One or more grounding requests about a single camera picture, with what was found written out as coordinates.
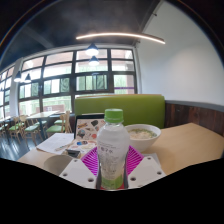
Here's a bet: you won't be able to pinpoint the black pendant lamps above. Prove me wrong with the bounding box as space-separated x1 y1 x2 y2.
13 42 100 84

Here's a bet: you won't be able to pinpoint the white ceramic bowl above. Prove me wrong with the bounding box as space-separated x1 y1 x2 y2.
124 123 162 153

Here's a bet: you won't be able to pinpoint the colourful printed paper sheet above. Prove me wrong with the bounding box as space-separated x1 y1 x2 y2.
66 139 98 155

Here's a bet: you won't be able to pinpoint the clear green-capped drink bottle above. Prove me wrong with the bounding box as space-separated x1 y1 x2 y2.
96 108 131 191

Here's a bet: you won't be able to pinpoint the long curved ceiling light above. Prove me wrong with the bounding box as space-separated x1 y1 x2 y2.
75 32 166 45

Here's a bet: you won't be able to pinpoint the black-framed picture card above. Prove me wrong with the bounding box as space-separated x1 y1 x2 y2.
73 113 107 141

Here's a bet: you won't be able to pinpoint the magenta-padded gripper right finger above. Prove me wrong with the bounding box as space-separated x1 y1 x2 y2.
124 144 167 190

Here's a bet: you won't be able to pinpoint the wooden chairs with green seats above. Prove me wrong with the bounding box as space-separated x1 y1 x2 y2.
0 111 73 141

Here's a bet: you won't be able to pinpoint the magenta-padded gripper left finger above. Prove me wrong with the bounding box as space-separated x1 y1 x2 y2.
59 145 102 190

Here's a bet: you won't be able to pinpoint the light wooden dining table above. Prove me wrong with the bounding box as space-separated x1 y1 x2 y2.
26 110 60 120

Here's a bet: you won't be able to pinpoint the small white handheld device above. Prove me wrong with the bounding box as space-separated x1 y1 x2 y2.
65 148 82 158

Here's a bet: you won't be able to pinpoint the white paper sheet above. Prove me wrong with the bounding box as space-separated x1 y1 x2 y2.
35 132 75 155

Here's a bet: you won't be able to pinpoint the large black-framed window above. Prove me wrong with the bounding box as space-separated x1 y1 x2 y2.
0 48 138 118

